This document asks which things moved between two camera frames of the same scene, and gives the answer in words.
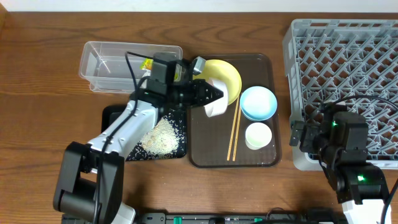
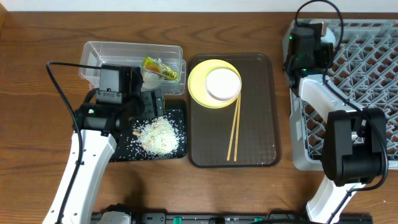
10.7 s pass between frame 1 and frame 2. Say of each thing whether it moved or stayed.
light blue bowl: moved
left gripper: moved
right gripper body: moved
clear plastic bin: stayed
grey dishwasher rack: stayed
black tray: stayed
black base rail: stayed
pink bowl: moved
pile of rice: stayed
